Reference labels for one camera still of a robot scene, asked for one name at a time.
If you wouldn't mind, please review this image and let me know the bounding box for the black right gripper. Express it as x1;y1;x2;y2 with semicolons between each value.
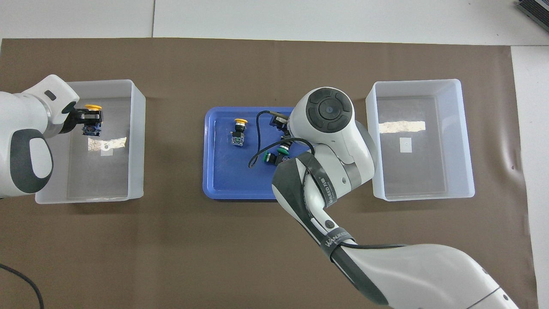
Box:
269;112;292;129

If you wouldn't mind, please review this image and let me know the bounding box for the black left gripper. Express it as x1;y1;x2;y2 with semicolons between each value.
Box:
64;108;104;131

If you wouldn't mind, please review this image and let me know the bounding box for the yellow push button switch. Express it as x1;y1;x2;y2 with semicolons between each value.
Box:
232;118;248;147
82;104;103;137

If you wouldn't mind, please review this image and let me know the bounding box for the translucent white plastic box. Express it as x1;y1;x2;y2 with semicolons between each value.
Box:
365;79;476;202
35;79;146;205

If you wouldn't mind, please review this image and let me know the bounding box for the blue plastic tray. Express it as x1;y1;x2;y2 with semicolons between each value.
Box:
202;106;318;201

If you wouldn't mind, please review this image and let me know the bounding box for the brown paper mat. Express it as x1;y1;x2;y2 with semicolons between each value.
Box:
0;38;539;309

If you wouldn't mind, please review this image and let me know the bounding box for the grey ribbed metal device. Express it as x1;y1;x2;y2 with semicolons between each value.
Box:
516;0;549;33

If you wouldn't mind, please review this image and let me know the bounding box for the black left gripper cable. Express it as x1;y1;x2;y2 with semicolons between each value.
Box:
0;264;44;309

